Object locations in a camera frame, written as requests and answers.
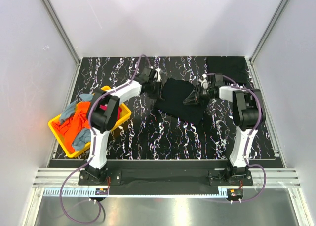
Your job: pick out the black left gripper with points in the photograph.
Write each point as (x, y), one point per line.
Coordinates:
(158, 94)

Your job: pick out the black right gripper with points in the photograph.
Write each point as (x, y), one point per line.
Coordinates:
(193, 98)

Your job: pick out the black t-shirt with blue logo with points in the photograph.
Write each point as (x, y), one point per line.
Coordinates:
(174, 92)

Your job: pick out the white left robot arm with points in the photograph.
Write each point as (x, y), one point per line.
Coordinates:
(103, 112)

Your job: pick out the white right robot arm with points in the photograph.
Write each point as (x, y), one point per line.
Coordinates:
(248, 114)

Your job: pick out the folded black t-shirt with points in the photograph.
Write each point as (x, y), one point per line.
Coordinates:
(234, 67)

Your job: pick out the red t-shirt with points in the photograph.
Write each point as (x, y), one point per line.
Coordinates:
(104, 107)

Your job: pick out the light blue grey t-shirt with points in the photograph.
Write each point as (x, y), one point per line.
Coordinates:
(71, 108)

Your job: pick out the orange t-shirt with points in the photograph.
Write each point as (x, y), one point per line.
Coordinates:
(72, 126)

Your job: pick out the yellow plastic bin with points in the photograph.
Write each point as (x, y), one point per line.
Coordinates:
(82, 138)

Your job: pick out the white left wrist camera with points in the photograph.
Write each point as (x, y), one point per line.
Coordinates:
(158, 75)

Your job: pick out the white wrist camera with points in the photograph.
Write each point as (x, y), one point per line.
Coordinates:
(203, 81)
(158, 75)

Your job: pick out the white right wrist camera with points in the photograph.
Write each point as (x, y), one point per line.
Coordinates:
(203, 81)

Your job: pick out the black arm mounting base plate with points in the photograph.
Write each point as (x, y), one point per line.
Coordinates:
(118, 177)

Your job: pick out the aluminium frame post left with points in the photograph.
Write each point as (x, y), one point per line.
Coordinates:
(61, 31)

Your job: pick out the aluminium frame post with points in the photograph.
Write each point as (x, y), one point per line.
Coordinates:
(61, 31)
(277, 14)

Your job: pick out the aluminium frame post right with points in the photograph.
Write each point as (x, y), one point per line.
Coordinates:
(277, 14)

